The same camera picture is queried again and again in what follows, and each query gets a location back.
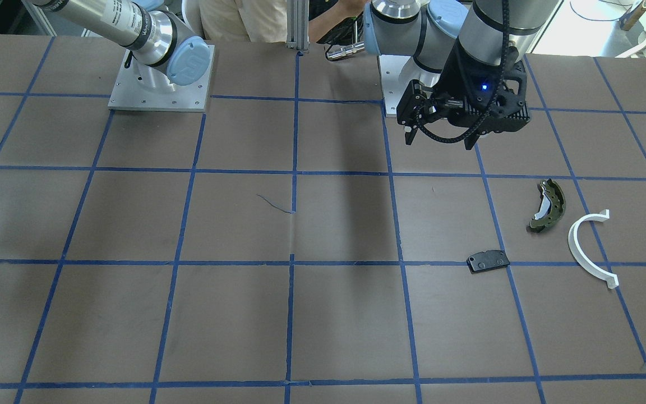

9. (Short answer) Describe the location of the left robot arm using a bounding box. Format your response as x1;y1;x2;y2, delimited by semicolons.
362;1;561;149

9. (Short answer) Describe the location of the white curved plastic bracket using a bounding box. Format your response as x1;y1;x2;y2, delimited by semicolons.
567;209;620;290

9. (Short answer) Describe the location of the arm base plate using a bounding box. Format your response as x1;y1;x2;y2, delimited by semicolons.
108;51;214;113
379;54;416;118

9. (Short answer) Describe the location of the seated person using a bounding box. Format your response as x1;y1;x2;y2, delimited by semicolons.
198;1;367;43

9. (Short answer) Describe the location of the aluminium frame post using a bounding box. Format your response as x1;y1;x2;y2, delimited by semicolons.
285;0;310;54

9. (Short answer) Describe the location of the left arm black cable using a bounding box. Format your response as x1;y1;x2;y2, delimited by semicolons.
416;0;517;145

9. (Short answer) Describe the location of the metal handle tool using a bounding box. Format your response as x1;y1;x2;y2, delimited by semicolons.
325;41;366;62

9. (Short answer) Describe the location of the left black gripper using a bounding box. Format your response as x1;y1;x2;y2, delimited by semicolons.
396;41;531;149

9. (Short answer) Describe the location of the black brake pad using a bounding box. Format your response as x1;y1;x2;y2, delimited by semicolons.
466;250;510;274

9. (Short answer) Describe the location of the green brake shoe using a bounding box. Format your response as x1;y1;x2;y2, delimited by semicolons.
528;178;566;233

